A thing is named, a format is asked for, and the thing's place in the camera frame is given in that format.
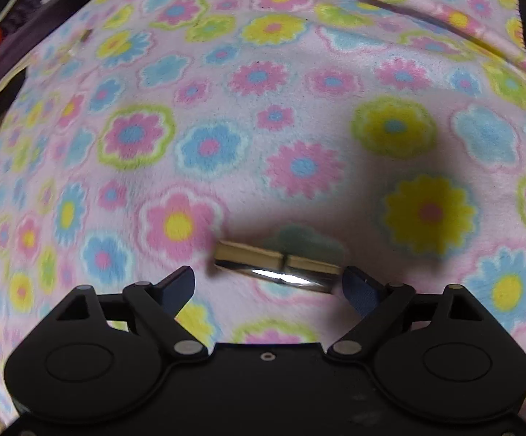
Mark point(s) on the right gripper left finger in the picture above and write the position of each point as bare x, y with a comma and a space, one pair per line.
175, 291

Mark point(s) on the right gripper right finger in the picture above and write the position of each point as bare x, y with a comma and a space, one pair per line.
360, 290

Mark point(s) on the gold lipstick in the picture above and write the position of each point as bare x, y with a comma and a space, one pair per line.
276, 267

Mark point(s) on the pink floral fleece blanket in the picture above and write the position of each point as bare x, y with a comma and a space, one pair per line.
388, 134

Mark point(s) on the distant beige stick item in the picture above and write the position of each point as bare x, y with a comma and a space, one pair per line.
77, 39

